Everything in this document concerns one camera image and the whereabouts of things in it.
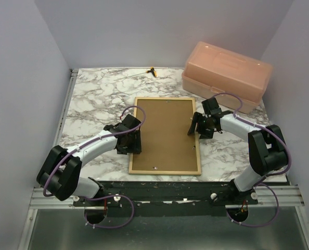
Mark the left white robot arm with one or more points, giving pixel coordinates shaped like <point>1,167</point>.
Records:
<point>60,173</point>

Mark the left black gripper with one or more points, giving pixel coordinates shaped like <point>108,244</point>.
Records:
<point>136,147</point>

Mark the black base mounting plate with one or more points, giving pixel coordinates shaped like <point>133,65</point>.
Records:
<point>166,199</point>

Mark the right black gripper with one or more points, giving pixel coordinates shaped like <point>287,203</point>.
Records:
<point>204,135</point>

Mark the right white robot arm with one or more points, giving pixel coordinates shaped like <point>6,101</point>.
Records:
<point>268,152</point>

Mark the pink translucent plastic box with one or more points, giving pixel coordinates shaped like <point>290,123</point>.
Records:
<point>210,70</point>

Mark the yellow black hex key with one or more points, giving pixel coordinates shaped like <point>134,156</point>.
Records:
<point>151,70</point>

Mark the wooden picture frame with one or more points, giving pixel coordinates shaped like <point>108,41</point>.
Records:
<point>165,135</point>

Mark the brown frame backing board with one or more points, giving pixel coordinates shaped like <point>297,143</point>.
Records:
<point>165,135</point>

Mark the aluminium rail left side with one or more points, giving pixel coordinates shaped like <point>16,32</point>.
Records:
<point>65,107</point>

